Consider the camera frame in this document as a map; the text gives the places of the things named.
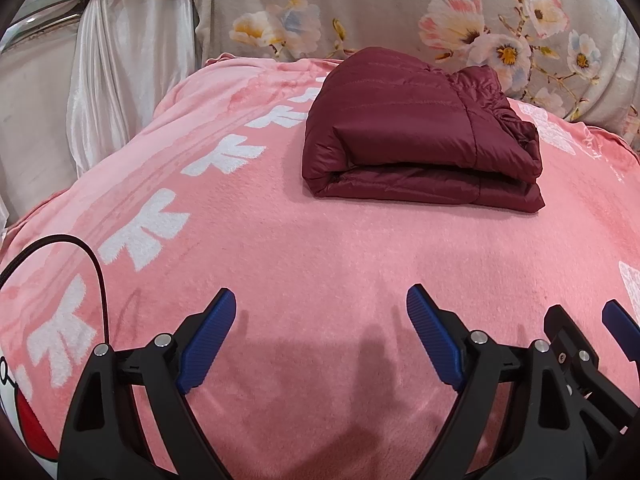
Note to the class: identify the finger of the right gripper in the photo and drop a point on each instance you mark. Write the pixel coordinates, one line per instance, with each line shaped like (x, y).
(621, 326)
(608, 418)

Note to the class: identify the grey floral bed sheet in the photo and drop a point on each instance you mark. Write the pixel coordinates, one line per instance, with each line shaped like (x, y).
(578, 59)

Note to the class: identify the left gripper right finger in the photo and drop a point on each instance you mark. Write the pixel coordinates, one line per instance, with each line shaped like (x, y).
(542, 435)

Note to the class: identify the pink fleece blanket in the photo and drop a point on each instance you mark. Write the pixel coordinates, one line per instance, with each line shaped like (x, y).
(322, 375)

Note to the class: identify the red white cartoon plush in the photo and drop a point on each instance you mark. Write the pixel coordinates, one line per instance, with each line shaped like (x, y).
(26, 450)

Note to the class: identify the maroon puffer jacket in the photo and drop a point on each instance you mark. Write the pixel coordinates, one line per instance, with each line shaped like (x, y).
(388, 126)

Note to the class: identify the white satin curtain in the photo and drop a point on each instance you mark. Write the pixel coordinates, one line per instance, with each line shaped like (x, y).
(79, 79)

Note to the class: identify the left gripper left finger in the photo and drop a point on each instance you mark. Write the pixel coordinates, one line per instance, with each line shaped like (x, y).
(103, 437)

